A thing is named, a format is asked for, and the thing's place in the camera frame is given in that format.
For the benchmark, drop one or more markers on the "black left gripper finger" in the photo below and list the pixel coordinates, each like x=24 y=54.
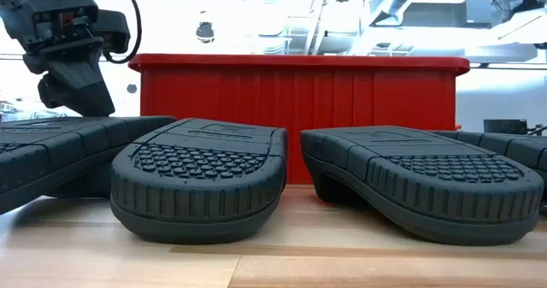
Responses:
x=46 y=92
x=83 y=87

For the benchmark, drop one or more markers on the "black rubber slide sandal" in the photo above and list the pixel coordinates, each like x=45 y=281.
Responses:
x=427 y=202
x=196 y=194
x=513 y=147
x=64 y=151

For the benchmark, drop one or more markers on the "red plastic bin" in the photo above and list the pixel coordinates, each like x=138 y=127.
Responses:
x=342 y=108

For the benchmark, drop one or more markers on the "round black wall fixture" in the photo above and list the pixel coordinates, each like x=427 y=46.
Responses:
x=131 y=88

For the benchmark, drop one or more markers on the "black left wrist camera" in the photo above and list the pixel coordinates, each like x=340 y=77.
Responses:
x=112 y=31

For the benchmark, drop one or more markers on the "black ceiling dome camera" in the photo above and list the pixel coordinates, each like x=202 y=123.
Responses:
x=205 y=32

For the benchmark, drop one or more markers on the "black wall monitor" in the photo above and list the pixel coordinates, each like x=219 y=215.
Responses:
x=505 y=126

